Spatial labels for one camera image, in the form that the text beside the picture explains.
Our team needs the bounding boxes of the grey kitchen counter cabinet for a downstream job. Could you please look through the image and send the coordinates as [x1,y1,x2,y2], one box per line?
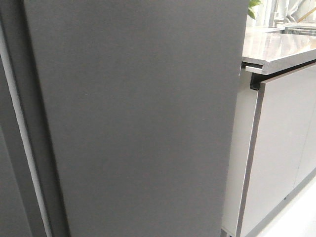
[221,27,316,237]

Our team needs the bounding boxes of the steel sink basin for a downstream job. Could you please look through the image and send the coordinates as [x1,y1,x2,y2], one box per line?
[271,24,316,37]

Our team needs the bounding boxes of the green potted plant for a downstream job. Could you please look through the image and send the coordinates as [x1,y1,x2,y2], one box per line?
[248,0,263,20]

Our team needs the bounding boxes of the silver sink faucet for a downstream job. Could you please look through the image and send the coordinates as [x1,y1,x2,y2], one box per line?
[268,0,284,28]

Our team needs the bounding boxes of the wooden dish rack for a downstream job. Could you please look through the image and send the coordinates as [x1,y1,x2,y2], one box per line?
[297,7,316,22]

